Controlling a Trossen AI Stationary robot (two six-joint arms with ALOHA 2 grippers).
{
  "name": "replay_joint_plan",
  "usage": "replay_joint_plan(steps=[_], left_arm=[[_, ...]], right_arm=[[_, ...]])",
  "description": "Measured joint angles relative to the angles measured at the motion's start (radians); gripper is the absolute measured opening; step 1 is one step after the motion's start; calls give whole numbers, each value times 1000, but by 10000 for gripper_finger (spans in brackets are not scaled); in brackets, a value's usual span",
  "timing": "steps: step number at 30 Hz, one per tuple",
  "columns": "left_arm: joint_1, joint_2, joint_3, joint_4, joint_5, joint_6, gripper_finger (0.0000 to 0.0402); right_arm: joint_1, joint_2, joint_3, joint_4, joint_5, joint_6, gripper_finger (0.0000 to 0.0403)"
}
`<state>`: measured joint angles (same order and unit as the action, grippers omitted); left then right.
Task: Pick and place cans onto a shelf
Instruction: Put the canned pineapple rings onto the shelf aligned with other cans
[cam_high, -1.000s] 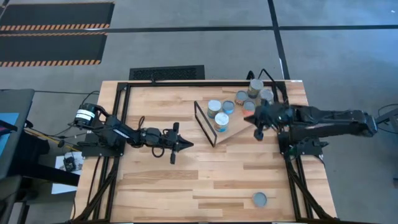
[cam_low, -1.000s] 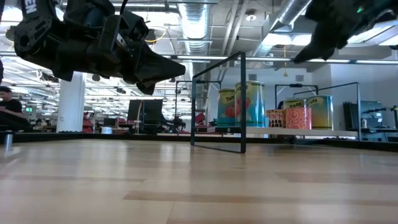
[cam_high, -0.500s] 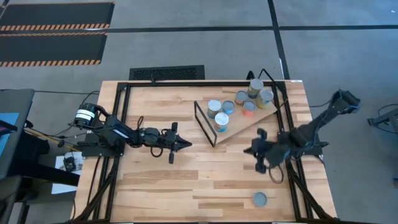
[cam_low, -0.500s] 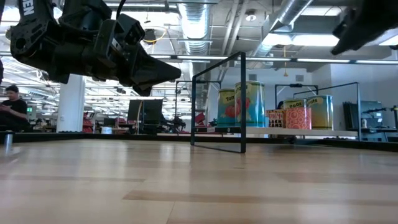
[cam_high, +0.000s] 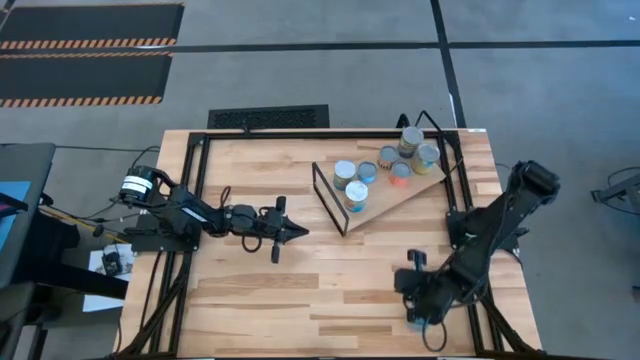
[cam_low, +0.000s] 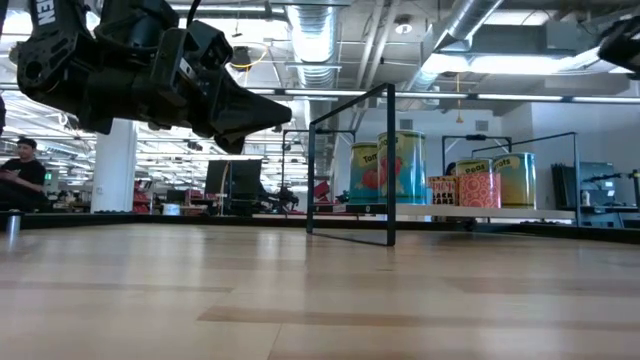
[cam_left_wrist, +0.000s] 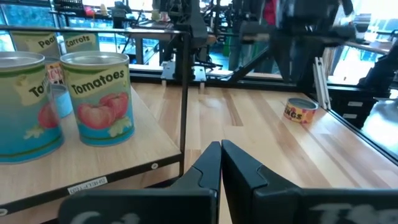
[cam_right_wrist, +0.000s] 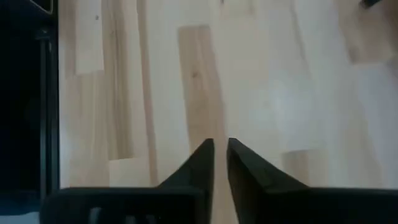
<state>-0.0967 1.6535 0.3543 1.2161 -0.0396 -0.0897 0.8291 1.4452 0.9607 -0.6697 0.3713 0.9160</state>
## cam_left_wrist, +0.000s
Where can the peas can grey-blue label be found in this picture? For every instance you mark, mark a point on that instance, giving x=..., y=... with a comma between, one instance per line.
x=40, y=43

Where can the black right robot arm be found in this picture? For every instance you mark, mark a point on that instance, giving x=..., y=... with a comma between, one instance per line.
x=189, y=28

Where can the silver aluminium profile bars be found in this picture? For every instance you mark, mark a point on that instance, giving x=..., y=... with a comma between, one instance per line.
x=321, y=84

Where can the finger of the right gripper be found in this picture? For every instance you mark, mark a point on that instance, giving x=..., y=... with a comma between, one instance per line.
x=301, y=56
x=286, y=56

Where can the black background equipment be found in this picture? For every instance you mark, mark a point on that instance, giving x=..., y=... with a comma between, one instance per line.
x=379, y=74

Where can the tomatoes can blue label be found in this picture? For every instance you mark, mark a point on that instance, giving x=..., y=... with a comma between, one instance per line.
x=99, y=105
x=21, y=118

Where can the green background container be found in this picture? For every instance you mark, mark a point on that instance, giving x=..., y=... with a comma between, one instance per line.
x=231, y=51

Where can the short yellow pink can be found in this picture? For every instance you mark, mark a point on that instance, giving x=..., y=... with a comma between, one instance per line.
x=298, y=112

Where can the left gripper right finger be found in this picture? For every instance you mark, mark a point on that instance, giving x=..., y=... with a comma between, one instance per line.
x=248, y=193

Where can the carrots can blue yellow label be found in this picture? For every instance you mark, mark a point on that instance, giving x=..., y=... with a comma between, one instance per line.
x=81, y=42

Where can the wooden shelf with black frame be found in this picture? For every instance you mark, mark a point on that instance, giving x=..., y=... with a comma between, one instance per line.
x=93, y=165

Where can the short plain blue can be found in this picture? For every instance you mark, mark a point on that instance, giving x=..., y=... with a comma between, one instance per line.
x=63, y=102

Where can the person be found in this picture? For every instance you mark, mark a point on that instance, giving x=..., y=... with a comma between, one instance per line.
x=270, y=11

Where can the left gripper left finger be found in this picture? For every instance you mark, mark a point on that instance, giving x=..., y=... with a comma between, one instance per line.
x=199, y=186

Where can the black drawer cabinet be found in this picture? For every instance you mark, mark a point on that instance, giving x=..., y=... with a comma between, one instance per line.
x=351, y=109

